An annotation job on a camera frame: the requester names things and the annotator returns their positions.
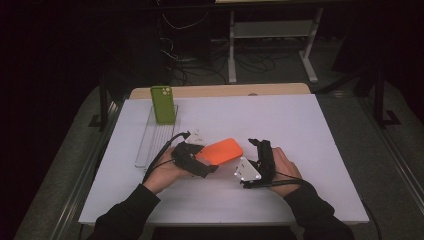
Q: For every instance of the white metal desk frame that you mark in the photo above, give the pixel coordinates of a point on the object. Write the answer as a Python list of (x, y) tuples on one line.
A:
[(271, 29)]

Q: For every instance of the person's left hand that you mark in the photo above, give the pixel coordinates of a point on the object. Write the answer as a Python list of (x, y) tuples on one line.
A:
[(161, 176)]

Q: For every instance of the green cartoon phone case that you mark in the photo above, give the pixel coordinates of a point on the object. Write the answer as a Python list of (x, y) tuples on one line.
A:
[(163, 106)]

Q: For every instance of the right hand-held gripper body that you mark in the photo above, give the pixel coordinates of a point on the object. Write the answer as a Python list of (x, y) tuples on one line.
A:
[(266, 166)]

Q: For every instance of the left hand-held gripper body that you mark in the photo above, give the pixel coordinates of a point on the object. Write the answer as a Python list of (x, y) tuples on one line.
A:
[(185, 156)]

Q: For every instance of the white board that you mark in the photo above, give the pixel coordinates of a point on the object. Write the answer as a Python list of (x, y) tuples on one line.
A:
[(266, 120)]

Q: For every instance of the wooden table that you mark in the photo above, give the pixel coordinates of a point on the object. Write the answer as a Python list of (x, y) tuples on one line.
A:
[(216, 90)]

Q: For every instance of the orange phone case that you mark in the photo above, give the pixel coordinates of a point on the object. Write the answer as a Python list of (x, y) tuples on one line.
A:
[(221, 151)]

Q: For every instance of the person's right hand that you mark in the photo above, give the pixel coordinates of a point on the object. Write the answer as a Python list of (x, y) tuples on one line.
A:
[(286, 173)]

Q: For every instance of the aluminium rail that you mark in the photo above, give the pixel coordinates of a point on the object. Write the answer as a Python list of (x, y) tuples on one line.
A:
[(83, 180), (393, 160)]

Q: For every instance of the black metal stand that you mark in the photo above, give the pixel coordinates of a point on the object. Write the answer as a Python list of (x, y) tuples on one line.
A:
[(379, 100), (103, 106)]

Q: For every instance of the clear plastic tray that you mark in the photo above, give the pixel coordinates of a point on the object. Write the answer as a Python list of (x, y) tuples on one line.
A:
[(155, 143)]

